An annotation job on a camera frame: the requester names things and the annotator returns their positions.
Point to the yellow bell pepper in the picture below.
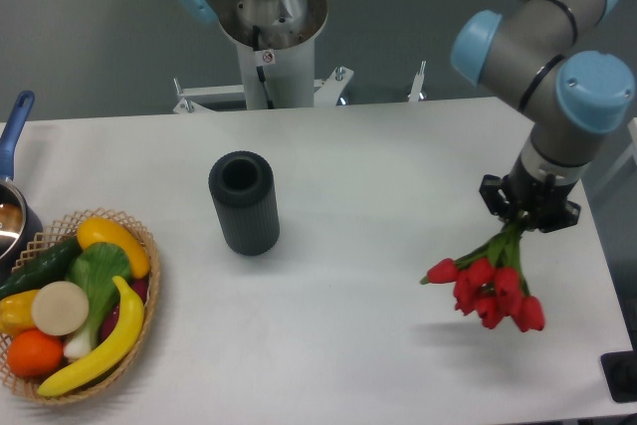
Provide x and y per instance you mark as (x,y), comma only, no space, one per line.
(16,315)

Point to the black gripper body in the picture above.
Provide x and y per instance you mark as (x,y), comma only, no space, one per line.
(532,193)

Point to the purple eggplant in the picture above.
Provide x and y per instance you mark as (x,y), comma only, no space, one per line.
(109,323)

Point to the red tulip bouquet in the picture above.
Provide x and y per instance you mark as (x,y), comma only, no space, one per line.
(490,282)

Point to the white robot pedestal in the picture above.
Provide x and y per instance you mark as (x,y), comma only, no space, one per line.
(275,44)

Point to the green cucumber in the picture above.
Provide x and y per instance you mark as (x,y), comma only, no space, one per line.
(50,266)

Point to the white chair frame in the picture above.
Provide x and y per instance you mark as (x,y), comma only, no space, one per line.
(627,156)

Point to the yellow banana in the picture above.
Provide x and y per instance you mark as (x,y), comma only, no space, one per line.
(106,355)

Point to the orange fruit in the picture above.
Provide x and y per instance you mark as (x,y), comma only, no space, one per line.
(33,353)

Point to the beige round disc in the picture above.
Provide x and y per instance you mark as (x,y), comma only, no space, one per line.
(60,308)

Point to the dark grey ribbed vase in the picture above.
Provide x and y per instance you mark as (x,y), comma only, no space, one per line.
(242,187)

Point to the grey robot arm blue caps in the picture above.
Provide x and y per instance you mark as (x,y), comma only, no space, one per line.
(527,60)

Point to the blue handled saucepan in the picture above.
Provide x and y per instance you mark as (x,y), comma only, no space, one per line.
(19,223)

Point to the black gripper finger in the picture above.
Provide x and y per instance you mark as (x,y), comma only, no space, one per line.
(498,197)
(554,217)

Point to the green bok choy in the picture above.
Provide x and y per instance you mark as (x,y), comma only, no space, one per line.
(93,271)

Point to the black device at edge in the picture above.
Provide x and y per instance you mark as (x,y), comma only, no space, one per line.
(619,369)

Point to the woven wicker basket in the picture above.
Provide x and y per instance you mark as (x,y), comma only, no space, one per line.
(53,234)

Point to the yellow squash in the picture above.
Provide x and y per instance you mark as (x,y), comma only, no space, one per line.
(102,230)

